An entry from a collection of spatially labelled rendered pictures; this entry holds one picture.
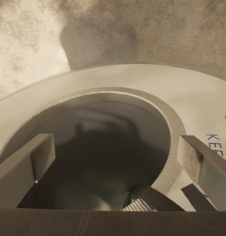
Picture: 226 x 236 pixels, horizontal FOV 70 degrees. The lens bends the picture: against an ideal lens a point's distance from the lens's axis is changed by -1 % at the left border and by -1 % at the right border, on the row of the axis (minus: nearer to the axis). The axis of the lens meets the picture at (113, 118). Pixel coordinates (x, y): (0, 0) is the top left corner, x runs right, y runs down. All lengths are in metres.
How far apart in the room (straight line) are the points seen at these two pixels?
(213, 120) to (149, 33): 0.76
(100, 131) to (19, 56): 0.89
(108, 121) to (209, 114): 0.43
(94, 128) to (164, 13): 0.76
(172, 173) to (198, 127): 0.17
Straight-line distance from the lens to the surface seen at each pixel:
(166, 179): 0.37
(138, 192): 0.37
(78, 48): 1.23
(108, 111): 0.75
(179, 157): 0.17
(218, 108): 0.58
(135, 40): 1.15
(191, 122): 0.51
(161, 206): 0.32
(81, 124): 0.79
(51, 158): 0.17
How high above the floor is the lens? 1.12
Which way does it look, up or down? 51 degrees down
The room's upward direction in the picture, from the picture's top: 168 degrees counter-clockwise
